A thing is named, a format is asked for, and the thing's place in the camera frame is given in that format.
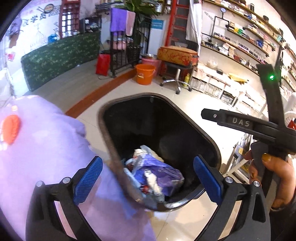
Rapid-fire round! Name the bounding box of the purple tissue package bag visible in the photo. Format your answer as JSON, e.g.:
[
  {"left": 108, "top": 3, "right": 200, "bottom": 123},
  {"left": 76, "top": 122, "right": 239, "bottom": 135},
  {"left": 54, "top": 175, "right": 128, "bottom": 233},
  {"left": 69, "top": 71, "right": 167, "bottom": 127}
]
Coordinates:
[{"left": 132, "top": 154, "right": 185, "bottom": 196}]

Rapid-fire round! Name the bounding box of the clear plastic bag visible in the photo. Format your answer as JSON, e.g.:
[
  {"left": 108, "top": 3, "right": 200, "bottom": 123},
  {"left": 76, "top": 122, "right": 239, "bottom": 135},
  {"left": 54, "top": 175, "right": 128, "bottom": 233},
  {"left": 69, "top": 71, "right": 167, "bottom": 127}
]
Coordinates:
[{"left": 133, "top": 145, "right": 164, "bottom": 162}]

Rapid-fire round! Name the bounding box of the black trash bin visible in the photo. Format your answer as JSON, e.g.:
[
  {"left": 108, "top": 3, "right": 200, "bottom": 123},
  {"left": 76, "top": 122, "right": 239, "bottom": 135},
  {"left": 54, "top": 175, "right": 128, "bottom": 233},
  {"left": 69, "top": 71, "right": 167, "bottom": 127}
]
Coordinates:
[{"left": 97, "top": 93, "right": 221, "bottom": 212}]

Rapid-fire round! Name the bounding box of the person's right hand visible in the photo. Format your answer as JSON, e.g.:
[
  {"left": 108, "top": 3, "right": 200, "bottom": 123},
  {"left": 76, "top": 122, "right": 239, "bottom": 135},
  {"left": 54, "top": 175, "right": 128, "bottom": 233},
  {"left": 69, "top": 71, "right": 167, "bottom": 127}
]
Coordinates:
[{"left": 244, "top": 150, "right": 296, "bottom": 210}]

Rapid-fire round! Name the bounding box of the chrome swivel stool base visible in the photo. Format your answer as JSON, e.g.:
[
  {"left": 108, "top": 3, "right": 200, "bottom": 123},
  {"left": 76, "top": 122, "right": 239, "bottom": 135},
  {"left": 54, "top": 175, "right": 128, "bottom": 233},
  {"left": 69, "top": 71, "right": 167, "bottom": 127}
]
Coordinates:
[{"left": 159, "top": 62, "right": 192, "bottom": 94}]

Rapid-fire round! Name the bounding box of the purple floral tablecloth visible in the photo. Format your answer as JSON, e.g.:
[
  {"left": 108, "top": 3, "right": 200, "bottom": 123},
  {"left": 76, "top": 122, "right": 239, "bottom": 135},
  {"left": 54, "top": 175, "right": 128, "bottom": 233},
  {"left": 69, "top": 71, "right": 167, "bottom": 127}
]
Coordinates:
[{"left": 1, "top": 95, "right": 156, "bottom": 240}]

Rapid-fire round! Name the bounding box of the brown patterned stool cushion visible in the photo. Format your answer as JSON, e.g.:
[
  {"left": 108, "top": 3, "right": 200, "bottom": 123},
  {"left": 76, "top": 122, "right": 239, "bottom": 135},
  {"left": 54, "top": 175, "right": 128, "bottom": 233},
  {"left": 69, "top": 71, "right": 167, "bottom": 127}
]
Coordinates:
[{"left": 157, "top": 46, "right": 198, "bottom": 67}]

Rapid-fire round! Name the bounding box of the pink plastic basin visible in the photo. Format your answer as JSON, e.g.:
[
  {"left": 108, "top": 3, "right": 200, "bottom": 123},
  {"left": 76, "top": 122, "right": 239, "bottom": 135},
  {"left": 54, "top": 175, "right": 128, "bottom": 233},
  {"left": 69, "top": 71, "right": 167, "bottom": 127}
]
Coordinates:
[{"left": 142, "top": 58, "right": 162, "bottom": 77}]

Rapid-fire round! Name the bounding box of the orange plastic bucket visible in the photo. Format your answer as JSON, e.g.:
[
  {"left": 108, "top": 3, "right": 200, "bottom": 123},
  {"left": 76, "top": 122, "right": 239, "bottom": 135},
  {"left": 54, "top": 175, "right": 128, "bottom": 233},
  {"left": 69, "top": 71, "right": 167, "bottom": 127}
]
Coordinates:
[{"left": 136, "top": 64, "right": 156, "bottom": 85}]

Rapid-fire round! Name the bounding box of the small white crumpled wrapper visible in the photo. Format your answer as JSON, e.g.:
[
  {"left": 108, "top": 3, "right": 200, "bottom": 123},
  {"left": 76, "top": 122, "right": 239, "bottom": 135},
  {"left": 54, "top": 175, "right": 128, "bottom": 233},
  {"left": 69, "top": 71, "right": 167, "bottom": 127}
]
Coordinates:
[{"left": 144, "top": 170, "right": 165, "bottom": 202}]

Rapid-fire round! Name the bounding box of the red ladder shelf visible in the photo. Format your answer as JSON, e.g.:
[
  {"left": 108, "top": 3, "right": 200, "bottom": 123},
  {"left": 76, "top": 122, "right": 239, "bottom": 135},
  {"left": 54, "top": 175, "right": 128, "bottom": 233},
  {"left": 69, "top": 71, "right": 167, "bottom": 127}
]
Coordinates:
[{"left": 164, "top": 0, "right": 190, "bottom": 47}]

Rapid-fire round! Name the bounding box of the black metal towel rack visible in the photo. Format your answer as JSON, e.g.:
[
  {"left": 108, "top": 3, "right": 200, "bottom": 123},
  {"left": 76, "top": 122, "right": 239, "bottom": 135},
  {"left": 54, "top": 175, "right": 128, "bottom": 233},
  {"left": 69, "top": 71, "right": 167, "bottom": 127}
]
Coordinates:
[{"left": 109, "top": 14, "right": 152, "bottom": 78}]

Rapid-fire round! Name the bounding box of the red paper bag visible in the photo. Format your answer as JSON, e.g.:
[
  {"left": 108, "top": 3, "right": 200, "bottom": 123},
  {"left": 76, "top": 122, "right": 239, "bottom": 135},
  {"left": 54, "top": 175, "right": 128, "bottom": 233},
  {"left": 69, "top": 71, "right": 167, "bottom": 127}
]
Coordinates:
[{"left": 95, "top": 54, "right": 110, "bottom": 76}]

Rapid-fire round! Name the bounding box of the green potted plant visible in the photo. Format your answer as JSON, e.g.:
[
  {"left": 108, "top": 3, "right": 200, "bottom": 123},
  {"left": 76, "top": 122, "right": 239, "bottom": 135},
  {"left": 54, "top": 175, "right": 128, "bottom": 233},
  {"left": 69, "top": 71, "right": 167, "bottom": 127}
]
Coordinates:
[{"left": 115, "top": 0, "right": 159, "bottom": 16}]

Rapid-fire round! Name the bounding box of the pink hanging towel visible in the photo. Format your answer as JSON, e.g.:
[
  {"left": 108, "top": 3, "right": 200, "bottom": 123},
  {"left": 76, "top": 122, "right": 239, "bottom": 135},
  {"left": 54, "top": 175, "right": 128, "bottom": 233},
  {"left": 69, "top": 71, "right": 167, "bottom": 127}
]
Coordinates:
[{"left": 125, "top": 11, "right": 136, "bottom": 36}]

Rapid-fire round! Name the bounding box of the purple hanging towel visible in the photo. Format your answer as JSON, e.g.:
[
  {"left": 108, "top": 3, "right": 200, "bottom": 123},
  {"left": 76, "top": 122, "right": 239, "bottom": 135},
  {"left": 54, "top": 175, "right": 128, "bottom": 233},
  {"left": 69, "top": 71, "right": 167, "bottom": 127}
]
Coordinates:
[{"left": 110, "top": 8, "right": 127, "bottom": 32}]

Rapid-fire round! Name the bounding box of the green patterned counter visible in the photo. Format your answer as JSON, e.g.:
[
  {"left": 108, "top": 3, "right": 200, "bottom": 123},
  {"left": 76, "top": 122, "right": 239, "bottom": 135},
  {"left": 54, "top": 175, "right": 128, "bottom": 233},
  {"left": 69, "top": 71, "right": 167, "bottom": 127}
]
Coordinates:
[{"left": 21, "top": 32, "right": 101, "bottom": 92}]

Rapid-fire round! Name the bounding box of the red telephone booth cabinet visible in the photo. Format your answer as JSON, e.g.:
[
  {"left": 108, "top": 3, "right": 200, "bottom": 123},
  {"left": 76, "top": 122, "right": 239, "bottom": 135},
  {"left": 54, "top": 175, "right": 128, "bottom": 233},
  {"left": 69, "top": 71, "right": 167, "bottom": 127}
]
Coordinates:
[{"left": 59, "top": 0, "right": 81, "bottom": 39}]

